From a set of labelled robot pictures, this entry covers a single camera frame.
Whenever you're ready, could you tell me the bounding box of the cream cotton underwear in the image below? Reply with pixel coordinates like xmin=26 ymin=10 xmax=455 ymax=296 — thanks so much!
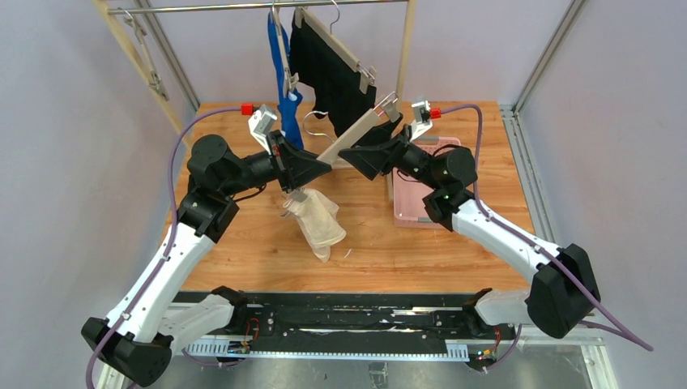
xmin=283 ymin=188 xmax=347 ymax=263

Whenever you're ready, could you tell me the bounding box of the black underwear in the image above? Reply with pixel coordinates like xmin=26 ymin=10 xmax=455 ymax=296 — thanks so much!
xmin=289 ymin=20 xmax=377 ymax=136

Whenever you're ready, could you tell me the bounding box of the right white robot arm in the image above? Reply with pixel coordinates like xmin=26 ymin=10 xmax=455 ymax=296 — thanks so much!
xmin=339 ymin=126 xmax=600 ymax=339

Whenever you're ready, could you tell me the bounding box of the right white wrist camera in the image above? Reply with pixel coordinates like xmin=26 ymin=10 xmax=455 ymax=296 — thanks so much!
xmin=410 ymin=96 xmax=433 ymax=141

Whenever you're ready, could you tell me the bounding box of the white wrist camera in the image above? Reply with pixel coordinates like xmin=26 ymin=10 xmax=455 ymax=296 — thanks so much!
xmin=410 ymin=96 xmax=433 ymax=141
xmin=248 ymin=105 xmax=277 ymax=153

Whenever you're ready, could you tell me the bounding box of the blue underwear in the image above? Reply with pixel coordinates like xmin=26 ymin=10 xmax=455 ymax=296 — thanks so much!
xmin=267 ymin=13 xmax=304 ymax=149

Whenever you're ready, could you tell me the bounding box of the empty wooden clip hanger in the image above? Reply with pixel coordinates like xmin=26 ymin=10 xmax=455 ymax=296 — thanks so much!
xmin=124 ymin=11 xmax=169 ymax=101

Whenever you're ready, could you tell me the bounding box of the wooden clothes rack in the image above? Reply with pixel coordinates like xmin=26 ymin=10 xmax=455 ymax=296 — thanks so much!
xmin=92 ymin=0 xmax=419 ymax=178

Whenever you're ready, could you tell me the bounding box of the wooden clip hanger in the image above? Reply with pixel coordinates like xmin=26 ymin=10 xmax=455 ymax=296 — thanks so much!
xmin=124 ymin=11 xmax=169 ymax=101
xmin=317 ymin=92 xmax=399 ymax=168

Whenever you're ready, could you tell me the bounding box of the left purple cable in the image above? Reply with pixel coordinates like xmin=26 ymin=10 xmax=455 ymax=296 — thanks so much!
xmin=84 ymin=103 xmax=255 ymax=389

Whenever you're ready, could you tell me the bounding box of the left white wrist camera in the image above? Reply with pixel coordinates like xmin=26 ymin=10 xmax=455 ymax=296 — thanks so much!
xmin=248 ymin=105 xmax=277 ymax=153

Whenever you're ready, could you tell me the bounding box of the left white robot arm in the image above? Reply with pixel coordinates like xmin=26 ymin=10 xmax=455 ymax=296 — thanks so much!
xmin=82 ymin=130 xmax=338 ymax=387

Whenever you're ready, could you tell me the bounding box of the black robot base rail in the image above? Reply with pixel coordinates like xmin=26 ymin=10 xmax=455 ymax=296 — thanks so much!
xmin=184 ymin=293 xmax=516 ymax=363

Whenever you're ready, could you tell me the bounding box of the pink plastic basket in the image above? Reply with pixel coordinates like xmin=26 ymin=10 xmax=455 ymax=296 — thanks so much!
xmin=389 ymin=136 xmax=461 ymax=229

